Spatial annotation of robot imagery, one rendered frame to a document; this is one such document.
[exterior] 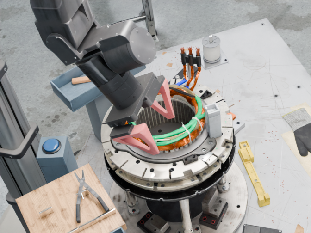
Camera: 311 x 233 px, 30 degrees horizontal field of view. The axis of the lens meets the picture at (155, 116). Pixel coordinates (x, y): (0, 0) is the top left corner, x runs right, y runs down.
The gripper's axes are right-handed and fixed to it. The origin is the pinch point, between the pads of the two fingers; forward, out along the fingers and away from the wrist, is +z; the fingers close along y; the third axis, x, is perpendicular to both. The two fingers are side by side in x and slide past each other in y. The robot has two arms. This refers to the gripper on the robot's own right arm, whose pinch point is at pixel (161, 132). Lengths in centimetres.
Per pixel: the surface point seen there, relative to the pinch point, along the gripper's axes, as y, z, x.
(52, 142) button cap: 17, 9, 51
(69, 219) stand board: -4.2, 15.0, 37.3
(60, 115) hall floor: 106, 63, 165
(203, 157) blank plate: 17.6, 25.2, 14.4
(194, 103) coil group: 29.3, 18.5, 16.8
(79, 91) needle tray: 37, 10, 54
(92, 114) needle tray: 38, 20, 60
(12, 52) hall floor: 145, 37, 209
